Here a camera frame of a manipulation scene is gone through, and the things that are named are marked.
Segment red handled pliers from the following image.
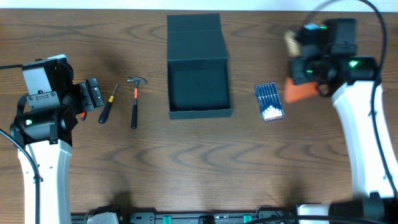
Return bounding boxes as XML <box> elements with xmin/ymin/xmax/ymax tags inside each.
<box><xmin>80</xmin><ymin>113</ymin><xmax>86</xmax><ymax>121</ymax></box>

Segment black yellow screwdriver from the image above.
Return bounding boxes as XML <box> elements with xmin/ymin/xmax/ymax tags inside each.
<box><xmin>98</xmin><ymin>84</ymin><xmax>118</xmax><ymax>124</ymax></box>

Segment wooden handled orange scraper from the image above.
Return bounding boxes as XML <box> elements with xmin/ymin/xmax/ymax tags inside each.
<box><xmin>284</xmin><ymin>30</ymin><xmax>318</xmax><ymax>103</ymax></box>

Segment small claw hammer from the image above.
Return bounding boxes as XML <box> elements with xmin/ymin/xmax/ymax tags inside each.
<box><xmin>127</xmin><ymin>77</ymin><xmax>148</xmax><ymax>129</ymax></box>

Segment blue precision screwdriver set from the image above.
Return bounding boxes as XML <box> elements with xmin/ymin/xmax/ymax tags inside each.
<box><xmin>254</xmin><ymin>82</ymin><xmax>284</xmax><ymax>122</ymax></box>

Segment dark green gift box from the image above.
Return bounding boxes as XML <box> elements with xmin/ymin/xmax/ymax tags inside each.
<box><xmin>167</xmin><ymin>14</ymin><xmax>233</xmax><ymax>119</ymax></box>

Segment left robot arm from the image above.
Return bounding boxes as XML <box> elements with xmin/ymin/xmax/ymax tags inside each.
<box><xmin>10</xmin><ymin>54</ymin><xmax>104</xmax><ymax>223</ymax></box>

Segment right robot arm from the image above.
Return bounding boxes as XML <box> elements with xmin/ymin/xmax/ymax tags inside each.
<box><xmin>284</xmin><ymin>18</ymin><xmax>397</xmax><ymax>223</ymax></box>

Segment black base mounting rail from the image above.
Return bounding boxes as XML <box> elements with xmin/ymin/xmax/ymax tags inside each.
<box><xmin>72</xmin><ymin>206</ymin><xmax>291</xmax><ymax>224</ymax></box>

